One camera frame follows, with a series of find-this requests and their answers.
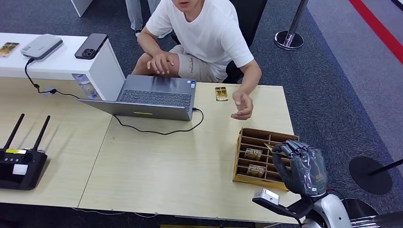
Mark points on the person's right hand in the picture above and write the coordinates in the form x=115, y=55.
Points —
x=161, y=63

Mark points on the black smartphone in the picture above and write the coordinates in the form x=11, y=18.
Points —
x=91, y=45

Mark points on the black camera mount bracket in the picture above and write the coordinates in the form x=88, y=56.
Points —
x=292, y=209

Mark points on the wooden card organizer box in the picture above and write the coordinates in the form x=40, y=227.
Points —
x=252, y=181

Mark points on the black controller with two antennas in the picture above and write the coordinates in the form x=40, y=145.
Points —
x=22, y=176

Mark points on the clear plastic water bottle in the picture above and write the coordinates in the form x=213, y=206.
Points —
x=85, y=85

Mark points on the yellow hotel key card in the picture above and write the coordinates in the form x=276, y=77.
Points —
x=221, y=93
x=255, y=171
x=8, y=49
x=252, y=154

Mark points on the red barrier belt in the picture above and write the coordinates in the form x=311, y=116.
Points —
x=377, y=28

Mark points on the grey flat card reader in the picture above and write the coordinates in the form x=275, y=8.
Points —
x=41, y=46

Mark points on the person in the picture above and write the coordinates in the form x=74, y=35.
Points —
x=207, y=34
x=133, y=12

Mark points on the white counter cabinet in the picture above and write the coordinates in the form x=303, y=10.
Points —
x=107, y=72

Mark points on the grey open laptop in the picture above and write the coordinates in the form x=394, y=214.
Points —
x=157, y=97

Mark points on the white furniture panel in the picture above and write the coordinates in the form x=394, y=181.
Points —
x=80, y=6

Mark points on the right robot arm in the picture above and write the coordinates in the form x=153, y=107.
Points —
x=330, y=210

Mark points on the stanchion with black round base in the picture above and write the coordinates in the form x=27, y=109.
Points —
x=362, y=206
x=370, y=176

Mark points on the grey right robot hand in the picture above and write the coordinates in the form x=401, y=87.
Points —
x=305, y=173

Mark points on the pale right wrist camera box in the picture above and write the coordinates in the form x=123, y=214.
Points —
x=267, y=195

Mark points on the person's left hand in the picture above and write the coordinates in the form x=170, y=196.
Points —
x=245, y=105

